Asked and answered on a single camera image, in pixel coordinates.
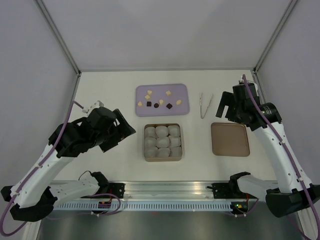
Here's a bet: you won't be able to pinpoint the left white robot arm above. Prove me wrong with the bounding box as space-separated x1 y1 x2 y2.
1 106 136 222

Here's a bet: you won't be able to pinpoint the beige box lid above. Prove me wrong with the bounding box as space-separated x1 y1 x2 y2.
210 122 250 157

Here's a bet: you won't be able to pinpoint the white paper cup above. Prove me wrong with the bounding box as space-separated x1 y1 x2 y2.
167 125 181 137
170 146 183 158
156 136 170 148
156 147 171 158
144 147 158 158
144 137 157 149
144 126 157 139
155 125 169 138
169 135 182 149

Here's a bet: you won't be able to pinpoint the purple plastic tray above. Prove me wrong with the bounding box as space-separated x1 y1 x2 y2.
135 83 190 117

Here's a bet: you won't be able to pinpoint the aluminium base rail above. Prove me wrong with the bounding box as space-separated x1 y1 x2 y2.
49 181 281 201

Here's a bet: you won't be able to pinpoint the left aluminium frame post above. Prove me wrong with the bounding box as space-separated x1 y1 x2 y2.
36 0 81 76

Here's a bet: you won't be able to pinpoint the aluminium frame post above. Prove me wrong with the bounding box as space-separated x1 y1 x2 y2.
36 0 81 76
252 0 300 74

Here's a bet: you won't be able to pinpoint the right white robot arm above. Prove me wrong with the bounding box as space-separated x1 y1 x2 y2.
216 83 320 218

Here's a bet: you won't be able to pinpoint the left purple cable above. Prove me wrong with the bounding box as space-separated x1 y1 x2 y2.
0 100 87 236

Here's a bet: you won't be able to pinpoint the white slotted cable duct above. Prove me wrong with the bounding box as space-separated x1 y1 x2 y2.
54 200 232 212

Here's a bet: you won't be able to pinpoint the right aluminium frame post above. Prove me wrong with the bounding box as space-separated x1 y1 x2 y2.
252 0 300 74

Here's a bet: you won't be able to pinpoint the white metal tongs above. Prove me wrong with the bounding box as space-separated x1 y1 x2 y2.
199 92 214 120

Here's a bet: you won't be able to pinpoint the beige chocolate box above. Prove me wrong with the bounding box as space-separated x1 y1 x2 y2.
143 123 184 163

